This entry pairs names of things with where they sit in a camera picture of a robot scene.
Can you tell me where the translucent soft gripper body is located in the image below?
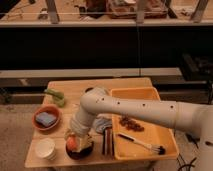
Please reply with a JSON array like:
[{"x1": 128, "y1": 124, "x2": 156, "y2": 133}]
[{"x1": 64, "y1": 129, "x2": 93, "y2": 148}]

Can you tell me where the orange apple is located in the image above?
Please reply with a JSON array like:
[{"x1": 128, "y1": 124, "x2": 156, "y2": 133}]
[{"x1": 66, "y1": 137, "x2": 77, "y2": 151}]

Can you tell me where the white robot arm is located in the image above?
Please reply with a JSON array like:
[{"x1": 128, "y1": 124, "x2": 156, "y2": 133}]
[{"x1": 70, "y1": 87, "x2": 213, "y2": 171}]

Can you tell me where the dark purple bowl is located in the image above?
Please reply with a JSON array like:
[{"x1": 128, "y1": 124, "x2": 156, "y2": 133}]
[{"x1": 66, "y1": 144, "x2": 94, "y2": 160}]

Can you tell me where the orange bowl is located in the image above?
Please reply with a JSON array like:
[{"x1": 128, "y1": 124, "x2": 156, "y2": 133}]
[{"x1": 32, "y1": 105, "x2": 61, "y2": 131}]

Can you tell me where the grey crumpled cloth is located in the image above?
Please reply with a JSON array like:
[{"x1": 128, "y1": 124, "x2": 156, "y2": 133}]
[{"x1": 92, "y1": 117, "x2": 112, "y2": 134}]

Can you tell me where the yellow plastic bin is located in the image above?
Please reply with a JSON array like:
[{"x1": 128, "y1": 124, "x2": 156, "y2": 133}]
[{"x1": 110, "y1": 87, "x2": 179, "y2": 161}]

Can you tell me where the white cup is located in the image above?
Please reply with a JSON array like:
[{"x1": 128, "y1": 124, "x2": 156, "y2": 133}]
[{"x1": 35, "y1": 138, "x2": 56, "y2": 160}]

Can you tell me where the bunch of dark grapes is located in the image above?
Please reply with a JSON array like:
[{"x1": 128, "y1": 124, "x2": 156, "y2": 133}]
[{"x1": 119, "y1": 116, "x2": 144, "y2": 132}]

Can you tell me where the blue sponge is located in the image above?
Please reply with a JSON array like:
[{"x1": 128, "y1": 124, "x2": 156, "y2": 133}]
[{"x1": 36, "y1": 112, "x2": 57, "y2": 127}]

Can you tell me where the wooden table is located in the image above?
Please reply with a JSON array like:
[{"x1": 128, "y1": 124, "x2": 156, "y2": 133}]
[{"x1": 25, "y1": 78, "x2": 160, "y2": 169}]

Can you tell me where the green toy vegetable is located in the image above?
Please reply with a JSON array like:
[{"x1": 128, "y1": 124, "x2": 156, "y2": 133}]
[{"x1": 44, "y1": 89, "x2": 65, "y2": 107}]

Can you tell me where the metal cup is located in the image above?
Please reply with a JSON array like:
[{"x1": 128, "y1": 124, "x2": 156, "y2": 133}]
[{"x1": 85, "y1": 87, "x2": 94, "y2": 92}]

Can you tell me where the black and white brush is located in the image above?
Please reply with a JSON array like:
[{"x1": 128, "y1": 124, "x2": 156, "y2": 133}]
[{"x1": 118, "y1": 133, "x2": 166, "y2": 155}]

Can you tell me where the black cable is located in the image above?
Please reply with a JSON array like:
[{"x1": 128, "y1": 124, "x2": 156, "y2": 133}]
[{"x1": 176, "y1": 133, "x2": 213, "y2": 171}]

